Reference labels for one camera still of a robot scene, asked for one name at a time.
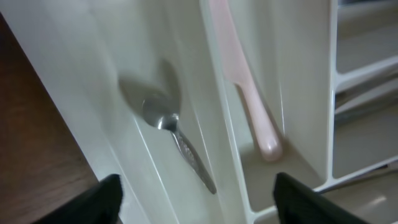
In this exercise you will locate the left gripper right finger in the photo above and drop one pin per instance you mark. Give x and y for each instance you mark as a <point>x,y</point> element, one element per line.
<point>298,204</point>

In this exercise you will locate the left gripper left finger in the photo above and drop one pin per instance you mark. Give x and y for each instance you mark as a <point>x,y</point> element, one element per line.
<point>100,204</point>

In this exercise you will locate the small metal teaspoon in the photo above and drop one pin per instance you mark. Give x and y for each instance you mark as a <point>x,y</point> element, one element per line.
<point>160,108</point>

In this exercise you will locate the pink plastic knife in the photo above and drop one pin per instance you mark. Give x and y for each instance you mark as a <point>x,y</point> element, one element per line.
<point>236,70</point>

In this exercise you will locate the metal spoon bottom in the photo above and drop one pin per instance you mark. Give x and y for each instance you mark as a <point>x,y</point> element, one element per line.
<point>383,171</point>

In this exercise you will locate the white plastic cutlery tray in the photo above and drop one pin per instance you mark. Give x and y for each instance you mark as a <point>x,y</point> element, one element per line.
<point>326,75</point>

